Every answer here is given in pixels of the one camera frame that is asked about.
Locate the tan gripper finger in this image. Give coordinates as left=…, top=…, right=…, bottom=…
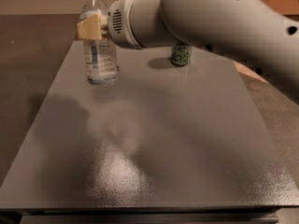
left=77, top=13, right=108, bottom=41

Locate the blue plastic water bottle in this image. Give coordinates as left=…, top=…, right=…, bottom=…
left=80, top=0, right=118, bottom=85

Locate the green soda can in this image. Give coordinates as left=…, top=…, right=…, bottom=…
left=170, top=46, right=192, bottom=66

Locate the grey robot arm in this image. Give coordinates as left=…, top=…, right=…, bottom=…
left=77, top=0, right=299, bottom=103

